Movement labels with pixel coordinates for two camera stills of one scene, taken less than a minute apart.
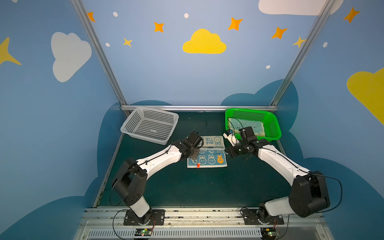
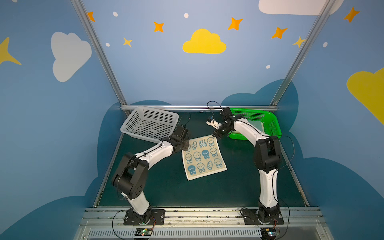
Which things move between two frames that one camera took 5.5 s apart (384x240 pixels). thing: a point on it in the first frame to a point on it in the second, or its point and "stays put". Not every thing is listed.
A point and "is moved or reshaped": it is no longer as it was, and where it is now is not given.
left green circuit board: (143, 232) stays put
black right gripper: (235, 149) to (220, 129)
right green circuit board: (268, 233) stays put
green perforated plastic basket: (272, 129) stays put
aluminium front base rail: (105, 223) stays put
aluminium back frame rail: (187, 107) stays put
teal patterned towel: (211, 154) is moved or reshaped
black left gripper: (194, 151) to (184, 142)
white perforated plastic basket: (157, 125) stays put
